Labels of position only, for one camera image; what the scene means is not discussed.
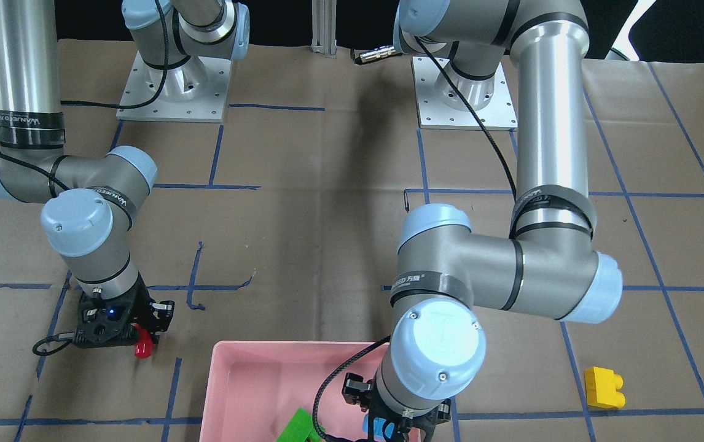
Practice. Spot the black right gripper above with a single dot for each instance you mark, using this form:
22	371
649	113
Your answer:
161	311

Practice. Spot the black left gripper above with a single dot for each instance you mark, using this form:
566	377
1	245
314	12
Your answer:
355	393

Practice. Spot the aluminium extrusion post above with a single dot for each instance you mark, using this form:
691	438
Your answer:
324	27

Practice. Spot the red toy block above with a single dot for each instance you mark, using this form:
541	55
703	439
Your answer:
144	346

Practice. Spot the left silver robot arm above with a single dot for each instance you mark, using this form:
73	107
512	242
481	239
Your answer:
546	266

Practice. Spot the pink plastic box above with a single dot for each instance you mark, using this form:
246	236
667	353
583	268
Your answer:
255	387

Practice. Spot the yellow toy block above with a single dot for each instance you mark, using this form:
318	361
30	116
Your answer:
603	388

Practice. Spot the green toy block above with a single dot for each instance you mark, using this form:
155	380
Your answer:
300	428

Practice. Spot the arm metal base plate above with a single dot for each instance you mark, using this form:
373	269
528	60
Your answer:
447	101
194	92

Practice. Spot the blue toy block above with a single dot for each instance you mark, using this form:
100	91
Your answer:
384	430

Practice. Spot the silver cable connector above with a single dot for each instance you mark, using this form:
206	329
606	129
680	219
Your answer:
364	57

